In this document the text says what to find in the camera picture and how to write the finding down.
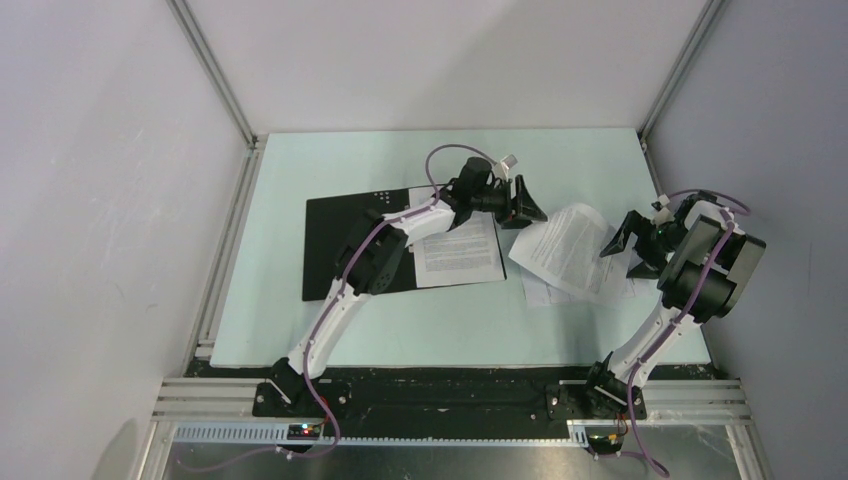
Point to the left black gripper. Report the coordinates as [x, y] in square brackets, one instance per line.
[526, 211]

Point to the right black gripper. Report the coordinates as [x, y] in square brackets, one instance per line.
[653, 264]

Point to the printed paper sheet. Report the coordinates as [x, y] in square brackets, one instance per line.
[469, 254]
[564, 253]

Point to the red black folder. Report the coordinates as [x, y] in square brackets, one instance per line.
[329, 223]

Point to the printed paper sheets stack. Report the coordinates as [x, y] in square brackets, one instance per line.
[550, 291]

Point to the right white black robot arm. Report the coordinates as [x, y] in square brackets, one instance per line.
[700, 259]

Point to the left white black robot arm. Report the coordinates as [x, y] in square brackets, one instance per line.
[368, 259]

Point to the right small controller board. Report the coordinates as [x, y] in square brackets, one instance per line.
[605, 445]

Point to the small controller board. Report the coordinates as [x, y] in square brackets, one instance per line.
[304, 432]
[605, 445]

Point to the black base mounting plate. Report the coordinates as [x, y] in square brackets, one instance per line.
[438, 403]

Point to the left small controller board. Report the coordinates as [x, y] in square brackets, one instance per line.
[304, 432]

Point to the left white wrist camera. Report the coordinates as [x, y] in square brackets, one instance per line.
[502, 169]

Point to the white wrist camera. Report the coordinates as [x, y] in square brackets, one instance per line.
[661, 205]
[502, 169]

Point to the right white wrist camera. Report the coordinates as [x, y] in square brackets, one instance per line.
[661, 205]

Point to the aluminium frame rails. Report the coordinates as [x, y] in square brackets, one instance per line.
[695, 403]

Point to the white slotted cable duct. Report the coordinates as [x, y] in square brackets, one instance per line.
[275, 434]

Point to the right aluminium corner post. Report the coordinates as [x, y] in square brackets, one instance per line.
[695, 41]

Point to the aluminium corner post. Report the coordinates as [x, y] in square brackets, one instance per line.
[199, 44]
[695, 41]

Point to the left aluminium corner post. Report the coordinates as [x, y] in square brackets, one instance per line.
[199, 44]

